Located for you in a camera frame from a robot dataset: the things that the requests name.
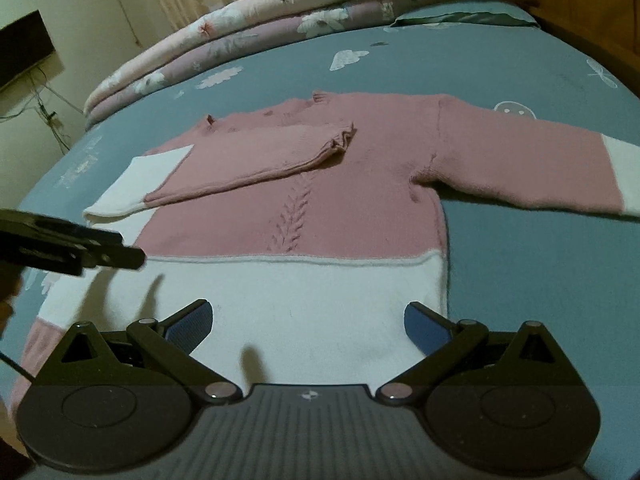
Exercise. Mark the black television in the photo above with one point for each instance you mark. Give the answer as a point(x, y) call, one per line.
point(23, 44)

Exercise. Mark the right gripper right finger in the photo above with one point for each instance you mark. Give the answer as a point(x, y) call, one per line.
point(447, 348)

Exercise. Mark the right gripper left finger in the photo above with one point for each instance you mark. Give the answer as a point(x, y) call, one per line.
point(169, 344)

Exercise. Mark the pink and white knit sweater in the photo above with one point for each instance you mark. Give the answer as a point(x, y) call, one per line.
point(310, 225)

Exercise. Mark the person's left hand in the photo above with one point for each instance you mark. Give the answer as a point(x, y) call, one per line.
point(10, 287)

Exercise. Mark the purple floral folded quilt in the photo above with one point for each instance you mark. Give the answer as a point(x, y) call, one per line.
point(349, 15)

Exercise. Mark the teal lower pillow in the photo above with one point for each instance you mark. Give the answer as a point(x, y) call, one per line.
point(478, 12)

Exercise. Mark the wooden headboard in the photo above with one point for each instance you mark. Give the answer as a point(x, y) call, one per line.
point(608, 30)

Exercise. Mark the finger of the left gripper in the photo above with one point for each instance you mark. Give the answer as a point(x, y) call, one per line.
point(119, 257)

